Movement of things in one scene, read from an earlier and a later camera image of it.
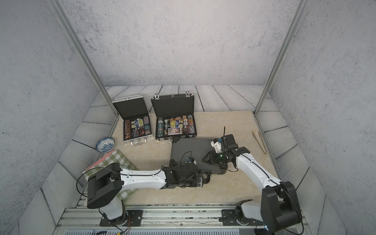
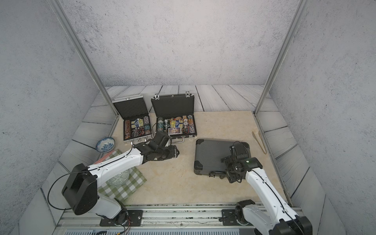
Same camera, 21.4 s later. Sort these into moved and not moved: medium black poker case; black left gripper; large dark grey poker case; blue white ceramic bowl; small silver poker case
Moved: large dark grey poker case; black left gripper
Not moved: blue white ceramic bowl; medium black poker case; small silver poker case
